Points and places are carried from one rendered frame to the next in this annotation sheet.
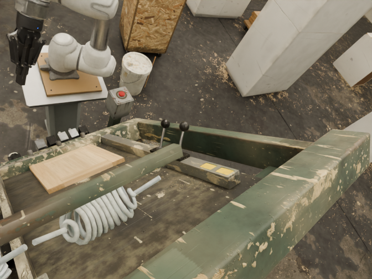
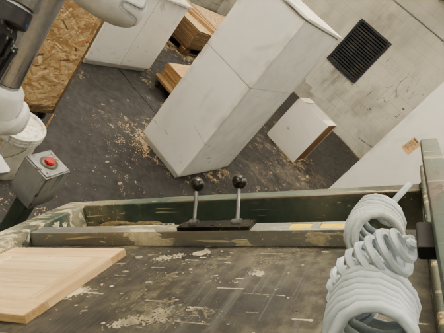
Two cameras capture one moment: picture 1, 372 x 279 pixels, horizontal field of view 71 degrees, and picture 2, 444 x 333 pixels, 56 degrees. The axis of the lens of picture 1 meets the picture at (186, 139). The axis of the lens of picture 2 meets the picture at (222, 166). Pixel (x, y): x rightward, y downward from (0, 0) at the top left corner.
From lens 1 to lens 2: 0.51 m
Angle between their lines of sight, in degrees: 29
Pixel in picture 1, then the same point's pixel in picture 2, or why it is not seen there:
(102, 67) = (10, 117)
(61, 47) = not seen: outside the picture
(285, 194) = not seen: outside the picture
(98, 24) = (20, 47)
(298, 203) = not seen: outside the picture
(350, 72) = (289, 144)
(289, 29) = (236, 84)
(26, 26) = (12, 19)
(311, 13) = (262, 66)
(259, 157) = (332, 216)
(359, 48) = (295, 115)
